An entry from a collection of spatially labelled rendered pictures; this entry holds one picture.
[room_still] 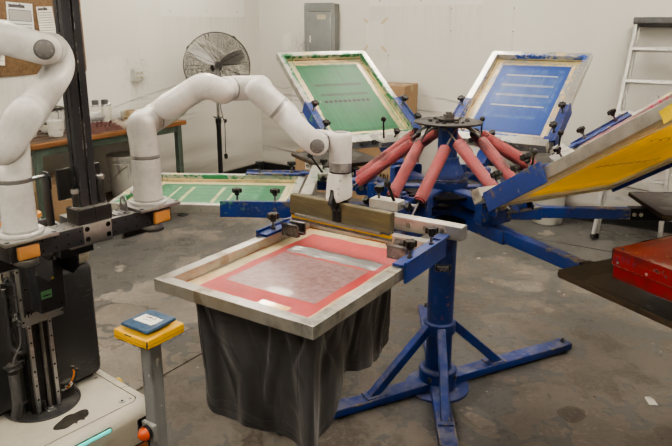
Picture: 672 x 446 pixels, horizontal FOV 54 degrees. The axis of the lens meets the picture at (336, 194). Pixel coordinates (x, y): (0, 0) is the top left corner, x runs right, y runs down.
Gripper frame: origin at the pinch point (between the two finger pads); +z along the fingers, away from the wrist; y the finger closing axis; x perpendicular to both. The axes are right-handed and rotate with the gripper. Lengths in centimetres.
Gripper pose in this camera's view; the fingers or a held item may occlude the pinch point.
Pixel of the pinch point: (339, 214)
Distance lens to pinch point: 224.8
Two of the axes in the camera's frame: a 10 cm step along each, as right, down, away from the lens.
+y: -5.5, 2.0, -8.1
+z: -0.1, 9.7, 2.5
